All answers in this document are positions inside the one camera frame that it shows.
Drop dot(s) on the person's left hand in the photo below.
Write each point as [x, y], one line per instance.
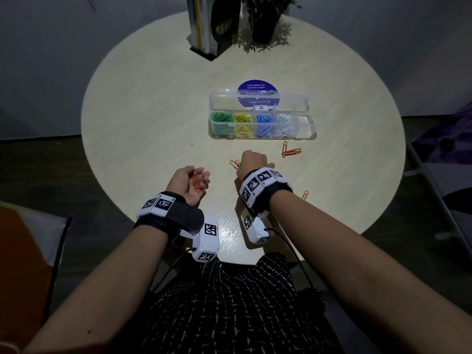
[182, 182]

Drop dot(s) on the person's right hand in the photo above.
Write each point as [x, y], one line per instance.
[252, 164]

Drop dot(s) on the person's right fingers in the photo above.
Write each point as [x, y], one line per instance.
[254, 154]

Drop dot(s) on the person's left fingers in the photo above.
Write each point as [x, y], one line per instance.
[201, 175]

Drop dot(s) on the bunch of orange paper clips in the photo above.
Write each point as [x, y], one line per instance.
[197, 185]

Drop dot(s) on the person's left forearm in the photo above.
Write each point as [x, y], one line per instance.
[110, 283]

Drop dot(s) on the person's right forearm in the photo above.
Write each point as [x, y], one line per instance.
[354, 269]

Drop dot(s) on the orange paper clip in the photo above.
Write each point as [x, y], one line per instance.
[284, 146]
[305, 195]
[294, 152]
[234, 164]

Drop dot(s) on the pile of blue paper clips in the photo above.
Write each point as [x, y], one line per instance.
[264, 124]

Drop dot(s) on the pile of yellow paper clips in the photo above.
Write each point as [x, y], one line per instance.
[243, 124]

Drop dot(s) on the pile of white paper clips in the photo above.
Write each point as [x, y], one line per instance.
[284, 127]

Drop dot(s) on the pile of green paper clips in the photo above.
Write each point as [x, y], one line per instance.
[222, 123]

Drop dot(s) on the clear plastic compartment box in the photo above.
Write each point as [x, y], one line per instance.
[302, 125]

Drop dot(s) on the round purple sticker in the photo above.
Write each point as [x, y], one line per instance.
[257, 87]

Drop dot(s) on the black plant pot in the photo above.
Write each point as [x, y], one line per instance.
[265, 27]

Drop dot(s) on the upright stand of books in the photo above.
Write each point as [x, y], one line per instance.
[208, 25]

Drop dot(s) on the black white patterned dress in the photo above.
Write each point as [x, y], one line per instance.
[236, 309]

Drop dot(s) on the green potted plant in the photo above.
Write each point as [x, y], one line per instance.
[263, 7]

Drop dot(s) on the grey metal chair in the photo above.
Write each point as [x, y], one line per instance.
[442, 202]

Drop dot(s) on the purple patterned cloth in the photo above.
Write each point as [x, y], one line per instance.
[448, 138]

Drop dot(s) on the orange chair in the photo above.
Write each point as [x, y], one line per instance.
[22, 276]

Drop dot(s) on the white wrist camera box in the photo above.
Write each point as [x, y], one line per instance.
[256, 230]
[206, 241]

